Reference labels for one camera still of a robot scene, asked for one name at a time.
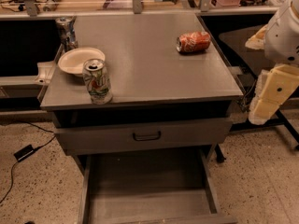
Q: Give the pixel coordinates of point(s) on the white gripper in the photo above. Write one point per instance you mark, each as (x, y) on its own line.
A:
(282, 37)

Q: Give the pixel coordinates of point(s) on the red coke can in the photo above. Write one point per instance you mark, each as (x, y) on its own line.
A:
(193, 42)

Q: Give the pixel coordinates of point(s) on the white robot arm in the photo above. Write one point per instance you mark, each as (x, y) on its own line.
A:
(279, 39)

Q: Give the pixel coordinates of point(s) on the grey drawer cabinet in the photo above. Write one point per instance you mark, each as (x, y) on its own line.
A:
(151, 81)

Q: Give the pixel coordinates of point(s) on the open grey bottom drawer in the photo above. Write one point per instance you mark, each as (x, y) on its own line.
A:
(162, 186)

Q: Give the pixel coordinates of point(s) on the green white soda can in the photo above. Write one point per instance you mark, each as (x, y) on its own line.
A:
(97, 81)

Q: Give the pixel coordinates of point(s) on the silver blue energy can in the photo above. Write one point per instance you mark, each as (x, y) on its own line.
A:
(65, 26)

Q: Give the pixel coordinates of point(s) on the grey middle drawer front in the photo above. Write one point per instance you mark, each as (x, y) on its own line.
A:
(118, 138)

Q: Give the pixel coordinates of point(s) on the white paper bowl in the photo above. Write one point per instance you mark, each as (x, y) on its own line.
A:
(72, 61)

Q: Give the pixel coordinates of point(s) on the black power adapter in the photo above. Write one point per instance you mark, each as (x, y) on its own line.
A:
(24, 153)

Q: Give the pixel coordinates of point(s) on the black drawer handle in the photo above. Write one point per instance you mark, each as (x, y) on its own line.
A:
(146, 137)

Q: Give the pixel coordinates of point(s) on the grey side tray bracket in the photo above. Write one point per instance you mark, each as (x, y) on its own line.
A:
(45, 72)

